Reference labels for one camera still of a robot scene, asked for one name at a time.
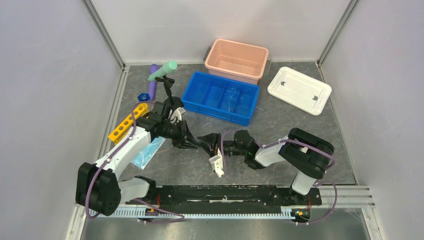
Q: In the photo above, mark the blue face mask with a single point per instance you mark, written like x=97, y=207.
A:
x=144, y=156

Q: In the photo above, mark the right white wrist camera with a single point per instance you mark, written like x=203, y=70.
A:
x=216, y=162

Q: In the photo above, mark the purple foam cylinder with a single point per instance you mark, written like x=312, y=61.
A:
x=152, y=84

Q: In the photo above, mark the yellow test tube rack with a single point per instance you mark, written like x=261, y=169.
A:
x=122, y=129

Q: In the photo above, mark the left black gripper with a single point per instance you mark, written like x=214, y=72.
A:
x=184, y=140

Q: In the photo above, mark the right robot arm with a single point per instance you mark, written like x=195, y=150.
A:
x=312, y=156

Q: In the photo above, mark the pink plastic bin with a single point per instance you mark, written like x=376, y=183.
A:
x=237, y=61

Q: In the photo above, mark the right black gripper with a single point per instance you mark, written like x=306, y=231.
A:
x=211, y=142

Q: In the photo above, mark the blue divided plastic tray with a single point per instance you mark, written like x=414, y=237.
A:
x=222, y=98

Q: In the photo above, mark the green foam cylinder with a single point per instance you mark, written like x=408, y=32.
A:
x=167, y=68

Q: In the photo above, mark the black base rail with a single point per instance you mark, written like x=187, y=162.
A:
x=229, y=199

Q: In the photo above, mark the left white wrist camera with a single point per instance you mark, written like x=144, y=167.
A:
x=175, y=116

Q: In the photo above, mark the blue funnel with stem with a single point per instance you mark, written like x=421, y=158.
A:
x=144, y=97

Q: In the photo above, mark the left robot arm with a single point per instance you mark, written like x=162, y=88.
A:
x=98, y=188

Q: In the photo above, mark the white plastic lid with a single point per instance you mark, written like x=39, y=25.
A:
x=300, y=90

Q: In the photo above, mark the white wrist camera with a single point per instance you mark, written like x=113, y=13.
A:
x=216, y=162
x=175, y=116

